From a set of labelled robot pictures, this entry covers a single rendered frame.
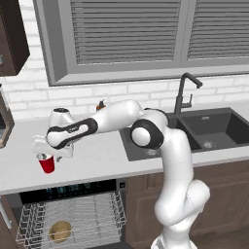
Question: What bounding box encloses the black tap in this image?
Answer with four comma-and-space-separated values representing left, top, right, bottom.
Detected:
173, 72, 204, 116

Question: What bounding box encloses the tan wooden bowl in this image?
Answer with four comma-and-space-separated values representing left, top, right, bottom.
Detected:
48, 220, 73, 244

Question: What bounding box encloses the dark brown wall cupboard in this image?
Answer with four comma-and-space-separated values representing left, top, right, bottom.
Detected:
0, 0, 31, 78

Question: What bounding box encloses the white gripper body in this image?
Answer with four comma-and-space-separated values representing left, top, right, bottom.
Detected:
33, 134, 75, 160

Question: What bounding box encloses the white wire dishwasher rack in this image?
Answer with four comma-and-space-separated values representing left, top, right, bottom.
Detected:
16, 191, 127, 249

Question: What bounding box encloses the red plastic cup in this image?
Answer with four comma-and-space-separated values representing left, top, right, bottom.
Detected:
36, 153, 56, 175

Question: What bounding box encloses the grey cupboard handle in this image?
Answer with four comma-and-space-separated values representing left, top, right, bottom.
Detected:
0, 197, 14, 230

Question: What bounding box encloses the brown and grey countertop appliance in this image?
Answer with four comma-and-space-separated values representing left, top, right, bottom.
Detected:
0, 84, 16, 150

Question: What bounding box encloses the grey window with blinds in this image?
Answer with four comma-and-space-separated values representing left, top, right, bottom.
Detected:
32, 0, 249, 88

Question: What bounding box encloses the black dishwasher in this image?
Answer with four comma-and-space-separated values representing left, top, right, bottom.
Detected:
4, 177, 128, 249

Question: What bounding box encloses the dark grey double sink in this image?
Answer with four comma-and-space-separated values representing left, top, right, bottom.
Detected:
119, 107, 249, 162

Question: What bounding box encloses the small orange bottle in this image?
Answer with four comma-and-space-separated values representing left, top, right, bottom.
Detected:
95, 99, 107, 112

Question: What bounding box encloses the brown base cupboard door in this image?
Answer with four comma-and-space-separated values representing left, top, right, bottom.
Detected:
0, 195, 23, 249
125, 172, 170, 249
189, 160, 249, 238

